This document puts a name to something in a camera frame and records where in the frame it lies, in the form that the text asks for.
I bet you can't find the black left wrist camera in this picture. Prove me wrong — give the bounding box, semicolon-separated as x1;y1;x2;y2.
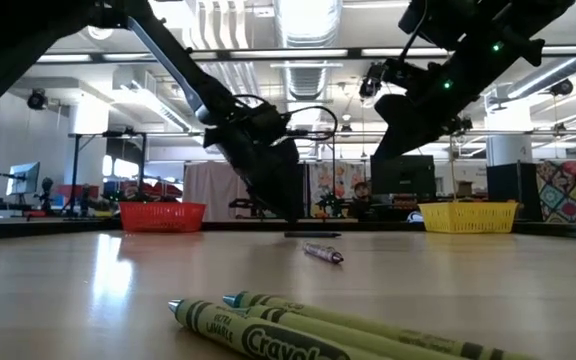
237;101;295;147

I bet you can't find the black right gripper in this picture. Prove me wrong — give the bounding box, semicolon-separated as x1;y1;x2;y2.
371;59;474;161

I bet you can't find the yellow plastic basket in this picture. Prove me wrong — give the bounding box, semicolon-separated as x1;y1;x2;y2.
418;201;519;234

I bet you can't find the red plastic basket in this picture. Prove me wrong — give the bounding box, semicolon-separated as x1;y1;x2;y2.
119;201;207;233

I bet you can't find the colourful patchwork quilt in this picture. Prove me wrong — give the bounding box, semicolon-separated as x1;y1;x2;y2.
536;158;576;225

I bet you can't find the silver ceiling ventilation duct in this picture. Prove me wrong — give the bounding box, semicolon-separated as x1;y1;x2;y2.
272;0;342;101

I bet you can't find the floral curtain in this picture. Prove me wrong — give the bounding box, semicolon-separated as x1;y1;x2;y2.
309;162;367;217

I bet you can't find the white curtain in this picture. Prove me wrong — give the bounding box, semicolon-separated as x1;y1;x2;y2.
182;160;249;221

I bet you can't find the black background screen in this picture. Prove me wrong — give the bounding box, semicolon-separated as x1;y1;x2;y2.
370;154;437;197

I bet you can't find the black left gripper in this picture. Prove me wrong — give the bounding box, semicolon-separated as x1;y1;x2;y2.
202;117;305;224

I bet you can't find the black left camera cable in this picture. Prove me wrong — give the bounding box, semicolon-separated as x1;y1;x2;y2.
232;93;339;142

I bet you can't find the person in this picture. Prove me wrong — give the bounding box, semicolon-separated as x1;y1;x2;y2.
351;180;372;219

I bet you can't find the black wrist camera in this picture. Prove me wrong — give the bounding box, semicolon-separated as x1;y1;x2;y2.
397;0;452;49
237;101;295;147

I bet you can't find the black background rig frame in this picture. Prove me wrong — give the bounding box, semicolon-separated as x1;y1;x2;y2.
67;130;369;221

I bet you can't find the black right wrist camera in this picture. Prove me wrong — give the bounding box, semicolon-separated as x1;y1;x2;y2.
397;0;452;49

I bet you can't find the black ceiling spotlight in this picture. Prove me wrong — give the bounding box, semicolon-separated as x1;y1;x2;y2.
26;88;49;111
549;78;574;97
357;62;385;100

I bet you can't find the dark grey crayon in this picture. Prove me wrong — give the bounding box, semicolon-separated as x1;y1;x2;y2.
284;230;342;239

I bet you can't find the silver background computer monitor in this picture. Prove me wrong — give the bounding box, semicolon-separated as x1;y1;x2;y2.
6;161;41;197

